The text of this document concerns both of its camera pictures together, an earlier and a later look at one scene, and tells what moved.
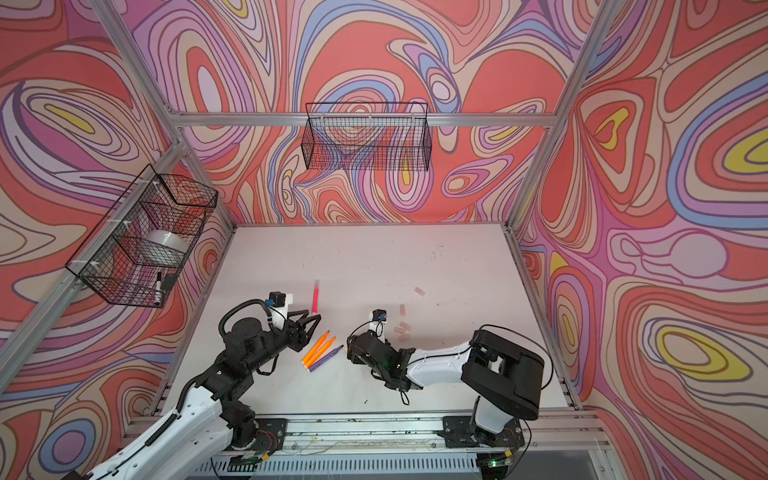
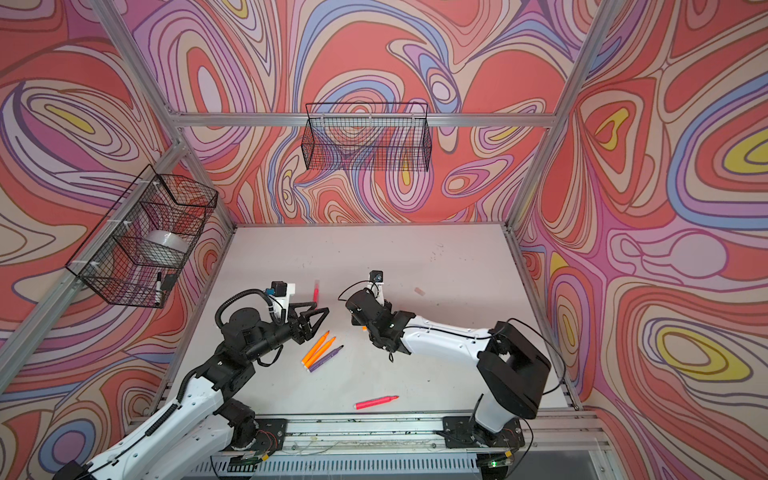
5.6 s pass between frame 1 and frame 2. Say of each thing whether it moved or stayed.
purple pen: stayed
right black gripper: moved
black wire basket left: stayed
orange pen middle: stayed
